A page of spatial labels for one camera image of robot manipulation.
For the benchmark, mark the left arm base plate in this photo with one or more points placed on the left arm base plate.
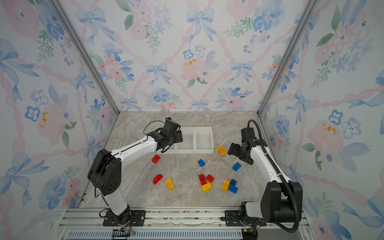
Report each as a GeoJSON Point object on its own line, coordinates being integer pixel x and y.
{"type": "Point", "coordinates": [134, 218]}

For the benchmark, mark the small red lego brick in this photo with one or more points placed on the small red lego brick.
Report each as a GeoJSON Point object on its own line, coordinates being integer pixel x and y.
{"type": "Point", "coordinates": [210, 178]}

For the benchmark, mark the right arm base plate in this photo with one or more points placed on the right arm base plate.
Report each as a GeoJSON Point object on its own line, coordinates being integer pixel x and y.
{"type": "Point", "coordinates": [234, 218]}

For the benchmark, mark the yellow curved lego brick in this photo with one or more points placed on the yellow curved lego brick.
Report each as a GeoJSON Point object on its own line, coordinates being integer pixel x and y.
{"type": "Point", "coordinates": [221, 150]}

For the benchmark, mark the red curved lego brick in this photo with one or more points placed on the red curved lego brick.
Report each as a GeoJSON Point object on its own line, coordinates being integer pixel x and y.
{"type": "Point", "coordinates": [157, 178]}

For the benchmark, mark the red long lego brick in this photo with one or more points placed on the red long lego brick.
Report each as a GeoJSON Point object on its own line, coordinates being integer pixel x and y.
{"type": "Point", "coordinates": [202, 179]}

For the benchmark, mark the aluminium front rail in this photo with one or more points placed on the aluminium front rail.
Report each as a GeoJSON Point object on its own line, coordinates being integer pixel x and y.
{"type": "Point", "coordinates": [150, 218]}

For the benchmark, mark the aluminium corner post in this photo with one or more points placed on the aluminium corner post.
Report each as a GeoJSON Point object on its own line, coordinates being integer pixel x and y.
{"type": "Point", "coordinates": [80, 47]}
{"type": "Point", "coordinates": [291, 47]}

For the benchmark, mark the right aluminium corner post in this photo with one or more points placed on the right aluminium corner post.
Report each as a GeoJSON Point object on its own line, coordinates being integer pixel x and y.
{"type": "Point", "coordinates": [291, 47]}

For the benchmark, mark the yellow lego brick center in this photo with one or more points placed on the yellow lego brick center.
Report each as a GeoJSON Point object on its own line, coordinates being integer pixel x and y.
{"type": "Point", "coordinates": [206, 187]}

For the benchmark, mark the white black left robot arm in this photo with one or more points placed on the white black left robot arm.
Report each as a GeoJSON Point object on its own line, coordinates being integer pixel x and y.
{"type": "Point", "coordinates": [106, 171]}

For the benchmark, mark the left aluminium corner post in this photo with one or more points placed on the left aluminium corner post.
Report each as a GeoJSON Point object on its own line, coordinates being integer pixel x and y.
{"type": "Point", "coordinates": [80, 47]}

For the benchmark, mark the blue long lego brick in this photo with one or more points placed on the blue long lego brick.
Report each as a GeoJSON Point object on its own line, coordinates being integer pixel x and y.
{"type": "Point", "coordinates": [233, 189]}

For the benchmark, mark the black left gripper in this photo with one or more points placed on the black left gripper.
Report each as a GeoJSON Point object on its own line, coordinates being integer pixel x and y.
{"type": "Point", "coordinates": [179, 137]}

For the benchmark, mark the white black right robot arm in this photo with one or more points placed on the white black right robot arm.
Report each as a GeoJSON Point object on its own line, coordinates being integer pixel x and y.
{"type": "Point", "coordinates": [281, 203]}

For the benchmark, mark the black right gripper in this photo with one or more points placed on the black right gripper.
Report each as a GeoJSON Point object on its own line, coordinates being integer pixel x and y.
{"type": "Point", "coordinates": [236, 147]}

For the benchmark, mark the white three-compartment bin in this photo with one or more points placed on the white three-compartment bin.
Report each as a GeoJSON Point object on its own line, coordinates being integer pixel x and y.
{"type": "Point", "coordinates": [196, 140]}

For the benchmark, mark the red square lego brick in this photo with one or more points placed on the red square lego brick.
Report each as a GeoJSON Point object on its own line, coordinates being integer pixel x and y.
{"type": "Point", "coordinates": [155, 159]}

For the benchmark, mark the white ribbed vent strip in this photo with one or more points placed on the white ribbed vent strip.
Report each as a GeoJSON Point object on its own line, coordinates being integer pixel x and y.
{"type": "Point", "coordinates": [155, 234]}

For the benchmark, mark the small dark blue lego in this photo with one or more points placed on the small dark blue lego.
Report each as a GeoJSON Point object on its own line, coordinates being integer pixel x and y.
{"type": "Point", "coordinates": [233, 182]}

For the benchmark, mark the yellow long lego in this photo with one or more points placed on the yellow long lego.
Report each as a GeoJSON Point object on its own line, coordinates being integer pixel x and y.
{"type": "Point", "coordinates": [169, 184]}
{"type": "Point", "coordinates": [225, 185]}

